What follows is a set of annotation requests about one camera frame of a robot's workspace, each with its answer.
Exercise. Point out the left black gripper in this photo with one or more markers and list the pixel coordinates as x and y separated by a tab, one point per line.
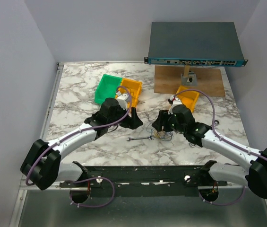
133	122

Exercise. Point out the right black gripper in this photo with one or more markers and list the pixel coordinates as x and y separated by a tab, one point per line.
161	120

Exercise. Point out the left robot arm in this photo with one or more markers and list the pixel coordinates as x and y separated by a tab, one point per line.
43	164

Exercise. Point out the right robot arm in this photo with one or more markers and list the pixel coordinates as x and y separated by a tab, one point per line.
251	168

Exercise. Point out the open-end silver wrench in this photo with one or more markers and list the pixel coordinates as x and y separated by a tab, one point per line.
140	138

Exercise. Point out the yellow bin beside green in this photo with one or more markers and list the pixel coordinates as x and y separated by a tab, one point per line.
134	87

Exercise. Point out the yellow bin right side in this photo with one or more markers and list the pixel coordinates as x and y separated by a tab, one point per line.
188	98

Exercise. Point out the wooden board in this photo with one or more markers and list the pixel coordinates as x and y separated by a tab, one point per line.
167	80

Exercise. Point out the green plastic bin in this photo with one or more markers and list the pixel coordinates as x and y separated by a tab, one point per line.
107	88

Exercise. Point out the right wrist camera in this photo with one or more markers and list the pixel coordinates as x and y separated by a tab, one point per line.
173	100

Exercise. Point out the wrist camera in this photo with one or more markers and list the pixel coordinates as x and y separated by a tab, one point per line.
124	100
173	100

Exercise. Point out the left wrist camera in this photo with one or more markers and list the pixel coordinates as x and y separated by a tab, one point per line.
124	100

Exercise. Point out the ratchet ring wrench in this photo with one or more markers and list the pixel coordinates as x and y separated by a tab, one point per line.
216	122

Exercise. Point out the grey stand bracket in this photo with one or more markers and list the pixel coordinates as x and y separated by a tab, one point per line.
188	77

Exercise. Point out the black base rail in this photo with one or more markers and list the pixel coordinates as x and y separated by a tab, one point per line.
142	181

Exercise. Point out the network switch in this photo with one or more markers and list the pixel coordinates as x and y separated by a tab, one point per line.
214	44

